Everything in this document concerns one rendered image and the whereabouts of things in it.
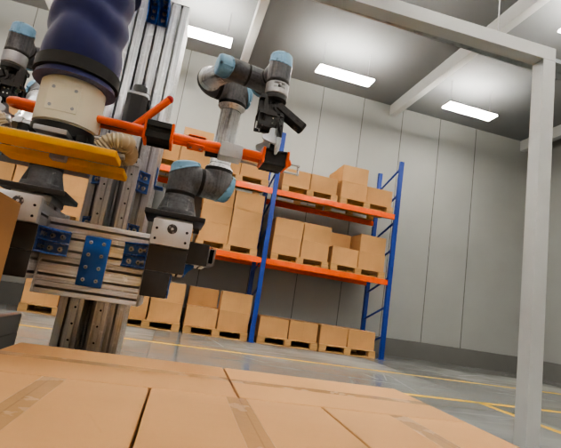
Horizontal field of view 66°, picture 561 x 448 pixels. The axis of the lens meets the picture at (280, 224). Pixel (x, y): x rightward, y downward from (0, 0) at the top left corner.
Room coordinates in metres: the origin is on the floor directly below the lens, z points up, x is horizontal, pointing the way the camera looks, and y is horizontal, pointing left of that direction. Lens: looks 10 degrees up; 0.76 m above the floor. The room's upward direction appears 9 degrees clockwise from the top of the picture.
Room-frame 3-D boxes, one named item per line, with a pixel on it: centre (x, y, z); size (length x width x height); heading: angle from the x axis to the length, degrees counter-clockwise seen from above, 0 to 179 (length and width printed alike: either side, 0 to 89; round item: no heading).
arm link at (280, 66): (1.31, 0.08, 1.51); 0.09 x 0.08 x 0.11; 26
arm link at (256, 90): (1.39, 0.14, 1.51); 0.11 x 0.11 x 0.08; 26
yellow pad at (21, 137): (1.08, 0.62, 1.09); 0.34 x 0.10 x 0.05; 103
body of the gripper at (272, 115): (1.31, 0.08, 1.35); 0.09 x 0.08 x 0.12; 103
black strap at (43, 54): (1.17, 0.64, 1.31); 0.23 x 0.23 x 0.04
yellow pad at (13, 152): (1.27, 0.66, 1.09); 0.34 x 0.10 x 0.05; 103
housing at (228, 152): (1.28, 0.18, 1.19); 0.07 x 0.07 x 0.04; 13
